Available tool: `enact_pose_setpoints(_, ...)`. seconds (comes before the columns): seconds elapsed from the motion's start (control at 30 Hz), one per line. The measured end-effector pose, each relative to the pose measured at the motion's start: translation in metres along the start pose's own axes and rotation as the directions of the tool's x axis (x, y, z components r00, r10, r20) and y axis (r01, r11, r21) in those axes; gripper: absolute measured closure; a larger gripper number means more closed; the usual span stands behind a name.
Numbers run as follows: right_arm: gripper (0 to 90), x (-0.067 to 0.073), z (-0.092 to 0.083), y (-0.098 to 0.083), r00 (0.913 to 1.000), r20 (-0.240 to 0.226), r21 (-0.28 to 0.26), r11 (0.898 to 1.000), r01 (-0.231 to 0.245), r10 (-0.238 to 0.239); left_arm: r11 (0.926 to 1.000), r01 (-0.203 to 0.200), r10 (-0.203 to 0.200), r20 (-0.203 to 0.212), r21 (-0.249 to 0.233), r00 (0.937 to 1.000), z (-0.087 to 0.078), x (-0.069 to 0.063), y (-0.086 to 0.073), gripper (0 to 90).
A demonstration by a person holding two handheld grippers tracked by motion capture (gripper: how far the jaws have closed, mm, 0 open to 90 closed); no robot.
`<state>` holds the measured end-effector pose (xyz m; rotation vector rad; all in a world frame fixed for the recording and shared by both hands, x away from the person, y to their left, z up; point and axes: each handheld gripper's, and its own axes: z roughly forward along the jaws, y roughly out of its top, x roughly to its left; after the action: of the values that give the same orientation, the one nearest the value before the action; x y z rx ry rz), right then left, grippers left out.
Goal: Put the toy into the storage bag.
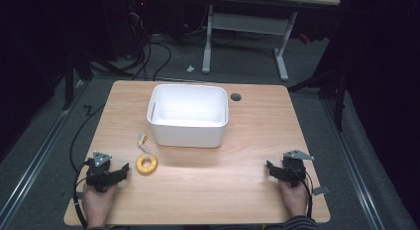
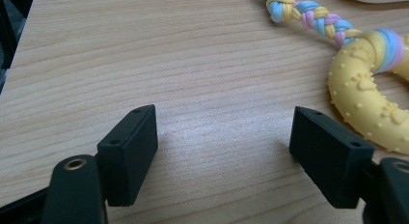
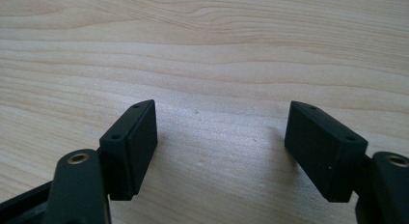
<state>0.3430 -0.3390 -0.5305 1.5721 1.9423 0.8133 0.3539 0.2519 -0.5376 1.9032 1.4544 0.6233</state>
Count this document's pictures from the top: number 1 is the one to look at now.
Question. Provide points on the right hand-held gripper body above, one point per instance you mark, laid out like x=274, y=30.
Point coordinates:
x=294, y=169

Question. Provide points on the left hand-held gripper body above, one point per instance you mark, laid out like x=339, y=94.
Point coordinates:
x=97, y=172

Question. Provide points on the white plastic bin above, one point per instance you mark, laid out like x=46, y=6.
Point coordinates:
x=188, y=137

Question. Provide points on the person's right hand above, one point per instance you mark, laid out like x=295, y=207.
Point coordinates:
x=294, y=200

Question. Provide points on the person's left hand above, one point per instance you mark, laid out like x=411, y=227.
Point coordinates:
x=97, y=205

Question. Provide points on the small grey flat tab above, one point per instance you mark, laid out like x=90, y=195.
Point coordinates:
x=321, y=190

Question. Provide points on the black metal stand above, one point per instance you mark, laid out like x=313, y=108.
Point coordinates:
x=68, y=81
x=338, y=101

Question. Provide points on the white paper scrap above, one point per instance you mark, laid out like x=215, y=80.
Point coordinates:
x=190, y=69

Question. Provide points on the small red object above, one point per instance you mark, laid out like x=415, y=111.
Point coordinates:
x=304, y=38

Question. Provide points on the white-legged desk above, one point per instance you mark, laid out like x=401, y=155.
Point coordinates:
x=247, y=23

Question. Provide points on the metal floor rail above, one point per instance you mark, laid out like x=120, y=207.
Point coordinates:
x=39, y=154
x=356, y=170

